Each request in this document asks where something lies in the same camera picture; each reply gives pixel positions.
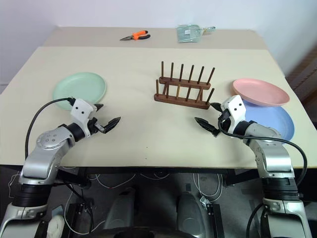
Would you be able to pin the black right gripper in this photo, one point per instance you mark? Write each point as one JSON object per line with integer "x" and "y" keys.
{"x": 224, "y": 120}

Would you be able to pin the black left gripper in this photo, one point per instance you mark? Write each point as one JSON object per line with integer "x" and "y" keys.
{"x": 96, "y": 126}

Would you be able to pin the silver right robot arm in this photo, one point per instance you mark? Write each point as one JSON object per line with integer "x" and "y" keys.
{"x": 275, "y": 153}

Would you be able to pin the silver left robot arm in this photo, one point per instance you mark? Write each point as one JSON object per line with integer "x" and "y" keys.
{"x": 47, "y": 141}

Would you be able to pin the wooden dish rack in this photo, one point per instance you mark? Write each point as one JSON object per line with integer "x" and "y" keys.
{"x": 180, "y": 102}

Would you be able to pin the green plate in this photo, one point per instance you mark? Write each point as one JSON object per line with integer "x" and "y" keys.
{"x": 79, "y": 86}

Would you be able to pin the pink plate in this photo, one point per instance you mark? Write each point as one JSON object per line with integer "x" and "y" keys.
{"x": 260, "y": 91}

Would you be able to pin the blue plate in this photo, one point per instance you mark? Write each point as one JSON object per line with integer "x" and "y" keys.
{"x": 272, "y": 119}

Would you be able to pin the clear plastic bag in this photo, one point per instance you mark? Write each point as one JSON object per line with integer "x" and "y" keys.
{"x": 187, "y": 33}

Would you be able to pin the dark grey rounded shape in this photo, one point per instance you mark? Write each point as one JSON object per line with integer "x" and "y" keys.
{"x": 190, "y": 213}
{"x": 121, "y": 210}

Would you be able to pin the white cloth bundle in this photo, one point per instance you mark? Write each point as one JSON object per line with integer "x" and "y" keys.
{"x": 55, "y": 226}

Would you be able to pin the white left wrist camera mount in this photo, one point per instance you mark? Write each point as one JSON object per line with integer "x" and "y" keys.
{"x": 80, "y": 109}

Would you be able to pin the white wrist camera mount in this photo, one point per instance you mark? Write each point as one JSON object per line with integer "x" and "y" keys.
{"x": 236, "y": 105}
{"x": 80, "y": 109}

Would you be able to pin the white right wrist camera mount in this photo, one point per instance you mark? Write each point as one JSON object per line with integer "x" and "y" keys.
{"x": 236, "y": 105}

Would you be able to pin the black table frame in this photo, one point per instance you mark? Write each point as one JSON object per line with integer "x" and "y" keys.
{"x": 148, "y": 170}

